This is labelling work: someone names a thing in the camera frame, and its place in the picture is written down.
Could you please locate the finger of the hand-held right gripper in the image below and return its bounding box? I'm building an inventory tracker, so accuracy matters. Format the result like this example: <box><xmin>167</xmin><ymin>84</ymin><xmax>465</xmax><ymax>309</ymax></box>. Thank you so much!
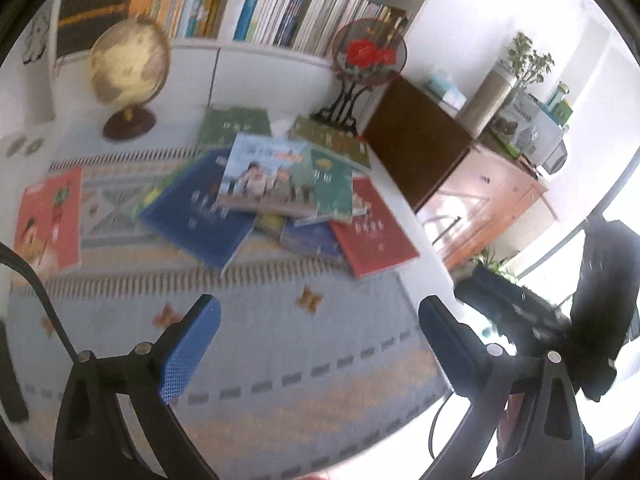
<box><xmin>454</xmin><ymin>284</ymin><xmax>567</xmax><ymax>352</ymax></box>
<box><xmin>472</xmin><ymin>266</ymin><xmax>570</xmax><ymax>329</ymax></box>

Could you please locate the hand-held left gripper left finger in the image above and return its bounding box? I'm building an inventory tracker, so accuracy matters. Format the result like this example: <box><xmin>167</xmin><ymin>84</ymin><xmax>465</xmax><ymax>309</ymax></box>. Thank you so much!
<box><xmin>52</xmin><ymin>294</ymin><xmax>222</xmax><ymax>480</ymax></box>

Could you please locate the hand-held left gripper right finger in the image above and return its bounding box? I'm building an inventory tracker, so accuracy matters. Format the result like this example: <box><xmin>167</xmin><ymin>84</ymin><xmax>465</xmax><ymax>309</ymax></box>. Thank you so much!
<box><xmin>418</xmin><ymin>295</ymin><xmax>586</xmax><ymax>480</ymax></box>

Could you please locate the bright blue cover book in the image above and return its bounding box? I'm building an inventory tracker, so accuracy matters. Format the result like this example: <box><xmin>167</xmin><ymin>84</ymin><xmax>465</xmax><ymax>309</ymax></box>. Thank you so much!
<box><xmin>139</xmin><ymin>150</ymin><xmax>258</xmax><ymax>270</ymax></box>

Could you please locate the yellow cover book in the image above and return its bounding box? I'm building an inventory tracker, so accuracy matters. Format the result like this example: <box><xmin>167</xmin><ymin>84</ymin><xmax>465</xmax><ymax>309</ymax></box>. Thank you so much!
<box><xmin>256</xmin><ymin>212</ymin><xmax>287</xmax><ymax>237</ymax></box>

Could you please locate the dark navy cover book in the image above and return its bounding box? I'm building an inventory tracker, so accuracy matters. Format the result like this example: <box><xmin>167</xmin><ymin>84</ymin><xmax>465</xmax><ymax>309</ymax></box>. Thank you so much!
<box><xmin>279</xmin><ymin>217</ymin><xmax>346</xmax><ymax>261</ymax></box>

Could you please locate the children photo cover book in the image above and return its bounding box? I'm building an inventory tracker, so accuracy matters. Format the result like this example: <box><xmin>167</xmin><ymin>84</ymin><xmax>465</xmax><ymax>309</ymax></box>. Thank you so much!
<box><xmin>216</xmin><ymin>132</ymin><xmax>326</xmax><ymax>218</ymax></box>

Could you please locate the dark teal cover book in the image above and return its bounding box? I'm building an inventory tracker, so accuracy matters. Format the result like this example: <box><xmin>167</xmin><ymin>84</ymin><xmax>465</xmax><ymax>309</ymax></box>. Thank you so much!
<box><xmin>290</xmin><ymin>145</ymin><xmax>355</xmax><ymax>226</ymax></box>

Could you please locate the orange cartoon cover book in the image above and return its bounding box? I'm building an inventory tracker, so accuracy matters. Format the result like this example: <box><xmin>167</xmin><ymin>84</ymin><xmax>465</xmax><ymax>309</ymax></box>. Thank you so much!
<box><xmin>14</xmin><ymin>167</ymin><xmax>83</xmax><ymax>278</ymax></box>

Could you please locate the green insect cover book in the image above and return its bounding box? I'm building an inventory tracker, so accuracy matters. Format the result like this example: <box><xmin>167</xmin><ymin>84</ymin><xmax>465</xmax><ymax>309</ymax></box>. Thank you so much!
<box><xmin>196</xmin><ymin>105</ymin><xmax>273</xmax><ymax>153</ymax></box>

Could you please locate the green red flower cover book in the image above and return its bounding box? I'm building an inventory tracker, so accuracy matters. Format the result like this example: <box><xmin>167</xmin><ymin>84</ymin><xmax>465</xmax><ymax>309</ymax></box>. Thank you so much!
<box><xmin>287</xmin><ymin>114</ymin><xmax>373</xmax><ymax>171</ymax></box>

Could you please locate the row of white blue books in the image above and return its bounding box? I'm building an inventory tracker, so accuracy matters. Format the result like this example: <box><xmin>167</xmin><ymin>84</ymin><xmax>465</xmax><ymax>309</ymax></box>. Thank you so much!
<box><xmin>234</xmin><ymin>0</ymin><xmax>408</xmax><ymax>58</ymax></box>

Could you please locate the row of dark hardcover books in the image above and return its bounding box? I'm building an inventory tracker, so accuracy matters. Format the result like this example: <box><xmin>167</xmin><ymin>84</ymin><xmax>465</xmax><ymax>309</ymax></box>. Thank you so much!
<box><xmin>57</xmin><ymin>0</ymin><xmax>138</xmax><ymax>58</ymax></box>

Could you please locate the green floor plant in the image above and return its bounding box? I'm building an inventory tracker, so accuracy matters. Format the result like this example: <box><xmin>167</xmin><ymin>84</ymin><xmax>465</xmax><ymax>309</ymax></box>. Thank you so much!
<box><xmin>470</xmin><ymin>247</ymin><xmax>521</xmax><ymax>286</ymax></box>

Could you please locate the patterned woven mat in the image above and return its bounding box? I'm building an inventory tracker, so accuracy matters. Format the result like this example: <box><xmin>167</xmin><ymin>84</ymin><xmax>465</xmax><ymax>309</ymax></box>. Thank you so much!
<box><xmin>5</xmin><ymin>146</ymin><xmax>453</xmax><ymax>480</ymax></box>

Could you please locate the light wooden sideboard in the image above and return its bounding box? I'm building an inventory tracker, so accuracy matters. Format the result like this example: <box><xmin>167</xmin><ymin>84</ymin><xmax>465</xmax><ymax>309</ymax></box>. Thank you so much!
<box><xmin>415</xmin><ymin>142</ymin><xmax>558</xmax><ymax>271</ymax></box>

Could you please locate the white blue carton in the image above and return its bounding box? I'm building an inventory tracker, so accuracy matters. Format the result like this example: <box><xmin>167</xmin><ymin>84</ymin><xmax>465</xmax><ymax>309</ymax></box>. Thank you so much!
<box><xmin>492</xmin><ymin>92</ymin><xmax>568</xmax><ymax>166</ymax></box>

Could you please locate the green box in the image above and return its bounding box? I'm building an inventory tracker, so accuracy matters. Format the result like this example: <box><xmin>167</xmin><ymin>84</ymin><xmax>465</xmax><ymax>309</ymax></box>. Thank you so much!
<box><xmin>545</xmin><ymin>82</ymin><xmax>573</xmax><ymax>126</ymax></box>

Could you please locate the beige cylindrical vase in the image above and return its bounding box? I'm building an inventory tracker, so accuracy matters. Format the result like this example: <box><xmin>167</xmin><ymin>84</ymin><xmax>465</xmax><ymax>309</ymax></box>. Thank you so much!
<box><xmin>457</xmin><ymin>62</ymin><xmax>518</xmax><ymax>136</ymax></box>

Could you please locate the light blue tissue box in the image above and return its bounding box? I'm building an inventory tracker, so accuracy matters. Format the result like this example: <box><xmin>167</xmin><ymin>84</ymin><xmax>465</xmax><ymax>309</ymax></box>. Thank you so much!
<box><xmin>425</xmin><ymin>72</ymin><xmax>468</xmax><ymax>111</ymax></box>

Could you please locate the green leafy plant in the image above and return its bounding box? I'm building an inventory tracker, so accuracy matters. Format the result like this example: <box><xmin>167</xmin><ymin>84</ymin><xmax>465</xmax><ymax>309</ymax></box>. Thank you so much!
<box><xmin>505</xmin><ymin>31</ymin><xmax>556</xmax><ymax>96</ymax></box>

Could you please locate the antique yellow desk globe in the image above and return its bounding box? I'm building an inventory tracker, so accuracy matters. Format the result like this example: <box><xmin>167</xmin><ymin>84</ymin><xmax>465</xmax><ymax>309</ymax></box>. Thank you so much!
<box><xmin>89</xmin><ymin>15</ymin><xmax>171</xmax><ymax>140</ymax></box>

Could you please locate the round embroidered fan on stand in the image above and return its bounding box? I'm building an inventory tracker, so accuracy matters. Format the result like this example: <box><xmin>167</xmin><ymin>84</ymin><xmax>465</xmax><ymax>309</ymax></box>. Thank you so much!
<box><xmin>310</xmin><ymin>17</ymin><xmax>408</xmax><ymax>136</ymax></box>

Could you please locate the white bookshelf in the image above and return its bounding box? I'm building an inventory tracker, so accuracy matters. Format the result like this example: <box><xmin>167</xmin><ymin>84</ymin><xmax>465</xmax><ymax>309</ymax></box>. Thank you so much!
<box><xmin>47</xmin><ymin>0</ymin><xmax>453</xmax><ymax>126</ymax></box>

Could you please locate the thin black cable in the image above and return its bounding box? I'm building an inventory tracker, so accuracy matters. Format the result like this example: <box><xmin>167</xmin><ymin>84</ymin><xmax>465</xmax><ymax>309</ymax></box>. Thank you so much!
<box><xmin>427</xmin><ymin>390</ymin><xmax>456</xmax><ymax>463</ymax></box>

